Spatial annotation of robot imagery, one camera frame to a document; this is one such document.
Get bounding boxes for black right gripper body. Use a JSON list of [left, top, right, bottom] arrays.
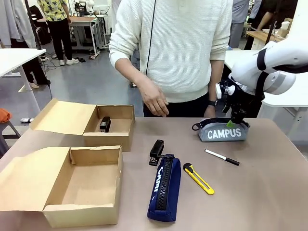
[[223, 87, 249, 114]]

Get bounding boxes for grey CAMPUS pencil pouch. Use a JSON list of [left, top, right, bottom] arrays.
[[192, 117, 250, 143]]

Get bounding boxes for white marker black cap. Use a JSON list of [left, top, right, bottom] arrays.
[[204, 148, 241, 167]]

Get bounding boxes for yellow utility knife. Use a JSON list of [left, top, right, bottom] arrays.
[[183, 162, 215, 196]]

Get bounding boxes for black stapler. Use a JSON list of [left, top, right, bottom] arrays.
[[148, 139, 165, 167], [99, 116, 112, 133]]

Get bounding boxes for navy blue CAMPUS pencil pouch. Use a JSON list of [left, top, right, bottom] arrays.
[[147, 154, 182, 222]]

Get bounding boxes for small brown cardboard box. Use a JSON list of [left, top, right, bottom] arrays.
[[29, 98, 136, 153]]

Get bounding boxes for person's left forearm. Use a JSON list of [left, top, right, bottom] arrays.
[[208, 58, 226, 102]]

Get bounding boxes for person's right forearm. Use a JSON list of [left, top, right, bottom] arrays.
[[115, 57, 155, 90]]

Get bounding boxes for large brown cardboard box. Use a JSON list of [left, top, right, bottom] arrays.
[[0, 144, 124, 229]]

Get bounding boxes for person's left hand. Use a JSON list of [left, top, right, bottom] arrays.
[[204, 105, 217, 118]]

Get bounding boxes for person's right hand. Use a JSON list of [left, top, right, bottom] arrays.
[[138, 81, 170, 118]]

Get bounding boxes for black trousers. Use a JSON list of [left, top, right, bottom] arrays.
[[143, 92, 226, 118]]

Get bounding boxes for white table with legs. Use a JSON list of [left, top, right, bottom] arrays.
[[223, 49, 308, 135]]

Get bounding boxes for wooden bench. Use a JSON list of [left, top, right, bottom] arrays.
[[245, 30, 289, 51]]

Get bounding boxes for white knit sweater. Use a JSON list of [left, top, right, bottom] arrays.
[[108, 0, 233, 103]]

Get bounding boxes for person in grey clothes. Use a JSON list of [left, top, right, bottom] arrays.
[[228, 0, 256, 49]]

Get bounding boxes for person in dark top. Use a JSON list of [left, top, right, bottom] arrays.
[[250, 0, 300, 32]]

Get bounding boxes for person in yellow shirt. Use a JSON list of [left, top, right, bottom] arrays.
[[37, 0, 80, 66]]

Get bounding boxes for white side table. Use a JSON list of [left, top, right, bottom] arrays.
[[0, 48, 47, 116]]

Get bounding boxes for grey stool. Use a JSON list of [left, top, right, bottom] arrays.
[[0, 120, 22, 141]]

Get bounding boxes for orange cloth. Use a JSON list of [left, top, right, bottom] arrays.
[[0, 107, 13, 124]]

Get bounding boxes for hanging grey coats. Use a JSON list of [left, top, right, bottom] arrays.
[[0, 0, 37, 49]]

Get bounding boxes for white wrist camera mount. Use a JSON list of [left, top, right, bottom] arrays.
[[215, 81, 235, 100]]

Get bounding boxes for thin black cable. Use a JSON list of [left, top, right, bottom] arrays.
[[145, 0, 157, 76]]

